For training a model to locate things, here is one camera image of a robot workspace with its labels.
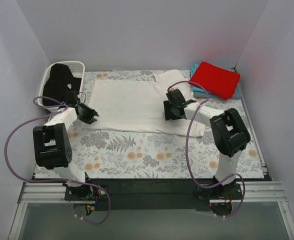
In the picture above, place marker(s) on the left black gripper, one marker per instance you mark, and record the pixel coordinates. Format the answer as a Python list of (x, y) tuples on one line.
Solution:
[(90, 114)]

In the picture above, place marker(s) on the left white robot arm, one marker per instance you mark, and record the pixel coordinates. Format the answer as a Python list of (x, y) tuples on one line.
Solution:
[(52, 146)]

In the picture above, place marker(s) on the white plastic basket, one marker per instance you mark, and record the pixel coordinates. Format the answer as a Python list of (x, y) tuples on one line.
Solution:
[(78, 70)]

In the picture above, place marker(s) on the white t shirt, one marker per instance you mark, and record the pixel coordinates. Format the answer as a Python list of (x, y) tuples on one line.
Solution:
[(138, 106)]

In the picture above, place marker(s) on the red folded t shirt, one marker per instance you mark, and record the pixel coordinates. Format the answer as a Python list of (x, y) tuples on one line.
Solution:
[(218, 81)]

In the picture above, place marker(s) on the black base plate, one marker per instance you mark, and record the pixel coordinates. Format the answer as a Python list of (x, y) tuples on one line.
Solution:
[(148, 194)]

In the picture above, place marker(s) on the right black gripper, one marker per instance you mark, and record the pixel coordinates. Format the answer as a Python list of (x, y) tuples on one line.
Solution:
[(167, 110)]

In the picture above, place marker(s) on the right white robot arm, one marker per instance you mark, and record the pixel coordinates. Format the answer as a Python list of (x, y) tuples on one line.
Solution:
[(229, 133)]

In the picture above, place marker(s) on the blue folded t shirt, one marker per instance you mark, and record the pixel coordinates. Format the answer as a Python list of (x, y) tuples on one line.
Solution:
[(200, 93)]

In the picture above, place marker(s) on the black t shirt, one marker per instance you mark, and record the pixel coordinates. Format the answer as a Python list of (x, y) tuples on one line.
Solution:
[(61, 83)]

